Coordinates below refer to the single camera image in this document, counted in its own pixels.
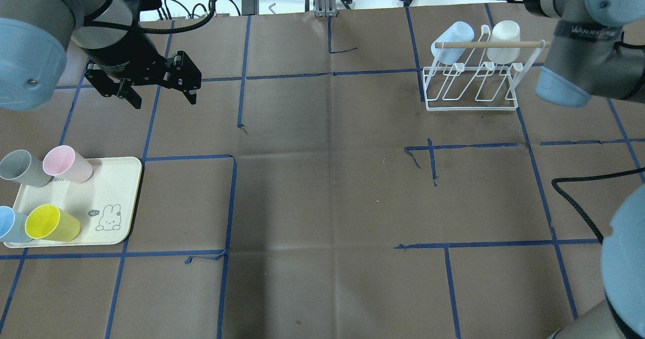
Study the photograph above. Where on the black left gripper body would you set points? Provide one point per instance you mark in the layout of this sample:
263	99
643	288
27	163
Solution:
127	48

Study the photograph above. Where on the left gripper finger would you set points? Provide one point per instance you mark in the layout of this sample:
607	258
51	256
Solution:
180	73
124	90

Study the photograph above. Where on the light blue plastic cup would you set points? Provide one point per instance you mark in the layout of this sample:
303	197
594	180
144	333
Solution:
459	32

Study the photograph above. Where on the white plastic cup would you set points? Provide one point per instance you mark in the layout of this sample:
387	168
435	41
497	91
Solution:
505	31

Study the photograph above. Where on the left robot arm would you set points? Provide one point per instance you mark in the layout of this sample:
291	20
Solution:
36	35

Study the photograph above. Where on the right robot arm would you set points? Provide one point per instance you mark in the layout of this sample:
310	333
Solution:
589	57

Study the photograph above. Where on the pink plastic cup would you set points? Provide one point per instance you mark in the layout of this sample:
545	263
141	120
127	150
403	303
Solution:
65	163

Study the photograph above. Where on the grey plastic cup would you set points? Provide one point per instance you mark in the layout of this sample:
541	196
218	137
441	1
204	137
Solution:
20	166

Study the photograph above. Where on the yellow plastic cup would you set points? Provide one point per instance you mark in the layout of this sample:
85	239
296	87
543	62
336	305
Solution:
48	222

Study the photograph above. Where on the black power adapter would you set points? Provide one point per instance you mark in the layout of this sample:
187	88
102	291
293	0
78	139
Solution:
249	7

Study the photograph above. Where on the cream serving tray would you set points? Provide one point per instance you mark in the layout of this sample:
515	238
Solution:
104	205

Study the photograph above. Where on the white wire cup rack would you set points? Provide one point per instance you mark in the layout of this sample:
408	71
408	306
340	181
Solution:
474	82

